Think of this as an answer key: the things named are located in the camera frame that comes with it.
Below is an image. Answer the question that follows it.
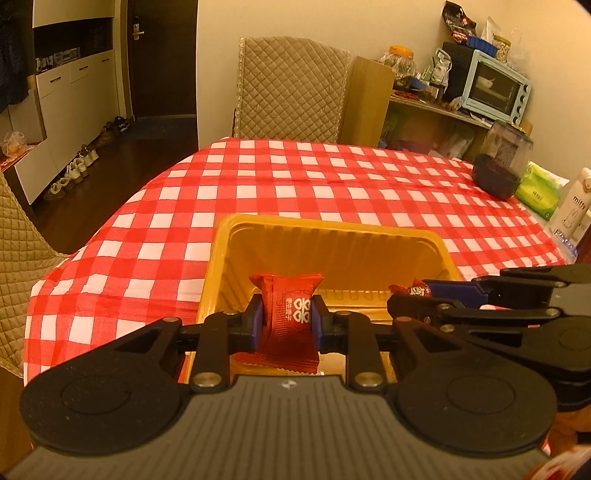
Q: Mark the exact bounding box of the yellow plastic tray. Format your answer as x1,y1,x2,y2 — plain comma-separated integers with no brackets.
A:
187,213,463,385

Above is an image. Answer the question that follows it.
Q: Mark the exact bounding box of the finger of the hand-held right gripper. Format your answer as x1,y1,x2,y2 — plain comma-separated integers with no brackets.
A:
422,264,591,317
387,294,563,334

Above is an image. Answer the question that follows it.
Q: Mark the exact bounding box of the blue and white pack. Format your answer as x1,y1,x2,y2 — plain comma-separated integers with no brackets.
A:
551,228,581,257

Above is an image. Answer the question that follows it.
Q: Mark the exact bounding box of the plastic jar with orange lid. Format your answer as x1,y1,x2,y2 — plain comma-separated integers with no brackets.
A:
380,45,417,89

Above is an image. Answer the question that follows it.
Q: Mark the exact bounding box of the white cabinet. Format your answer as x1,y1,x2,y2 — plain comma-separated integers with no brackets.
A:
13,0,128,205

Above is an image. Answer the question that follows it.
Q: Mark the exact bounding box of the red snack packet dark print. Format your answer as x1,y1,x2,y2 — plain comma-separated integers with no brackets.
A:
389,278,433,299

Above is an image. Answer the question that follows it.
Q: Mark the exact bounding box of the green tissue pack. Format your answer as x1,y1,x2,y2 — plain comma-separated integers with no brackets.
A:
516,161,571,220

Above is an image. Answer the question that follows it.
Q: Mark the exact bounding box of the glass jar with dark base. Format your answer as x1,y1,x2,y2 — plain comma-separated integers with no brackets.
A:
473,120,534,200

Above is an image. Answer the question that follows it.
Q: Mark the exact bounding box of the light blue toaster oven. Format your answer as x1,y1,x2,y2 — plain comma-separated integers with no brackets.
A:
442,42,533,126

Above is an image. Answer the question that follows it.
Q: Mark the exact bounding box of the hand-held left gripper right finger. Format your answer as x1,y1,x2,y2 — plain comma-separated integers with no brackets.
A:
310,295,467,393

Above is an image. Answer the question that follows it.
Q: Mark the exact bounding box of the red checked tablecloth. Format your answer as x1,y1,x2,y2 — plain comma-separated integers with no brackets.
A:
25,137,571,376

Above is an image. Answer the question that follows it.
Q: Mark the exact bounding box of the quilted beige chair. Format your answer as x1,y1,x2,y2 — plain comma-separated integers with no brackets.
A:
0,171,71,376
232,36,352,144

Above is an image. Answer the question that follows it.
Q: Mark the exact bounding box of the wooden shelf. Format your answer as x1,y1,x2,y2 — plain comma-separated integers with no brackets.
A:
339,55,533,163

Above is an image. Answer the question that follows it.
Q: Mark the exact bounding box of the row of shoes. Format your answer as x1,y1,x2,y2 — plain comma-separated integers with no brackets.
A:
43,115,131,202

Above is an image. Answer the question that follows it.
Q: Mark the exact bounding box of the dark wooden door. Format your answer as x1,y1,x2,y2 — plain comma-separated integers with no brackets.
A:
126,0,199,119

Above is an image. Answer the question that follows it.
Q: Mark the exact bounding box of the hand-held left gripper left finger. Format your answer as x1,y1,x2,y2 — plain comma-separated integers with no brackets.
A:
111,294,265,394

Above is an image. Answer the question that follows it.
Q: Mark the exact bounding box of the heap of snack bags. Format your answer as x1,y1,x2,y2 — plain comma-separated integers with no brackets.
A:
440,0,531,62

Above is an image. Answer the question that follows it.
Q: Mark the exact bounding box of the dark hanging jacket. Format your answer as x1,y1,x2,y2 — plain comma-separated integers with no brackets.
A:
0,0,36,112

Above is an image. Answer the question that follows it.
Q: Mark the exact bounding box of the red snack packet white print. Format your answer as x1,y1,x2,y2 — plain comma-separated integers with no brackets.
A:
235,272,325,374

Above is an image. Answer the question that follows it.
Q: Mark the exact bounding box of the white rabbit print bottle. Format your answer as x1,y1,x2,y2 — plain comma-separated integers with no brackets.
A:
549,167,591,246

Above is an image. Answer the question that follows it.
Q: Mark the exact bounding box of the clear plastic bag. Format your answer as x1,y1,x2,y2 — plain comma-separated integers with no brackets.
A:
2,131,27,156

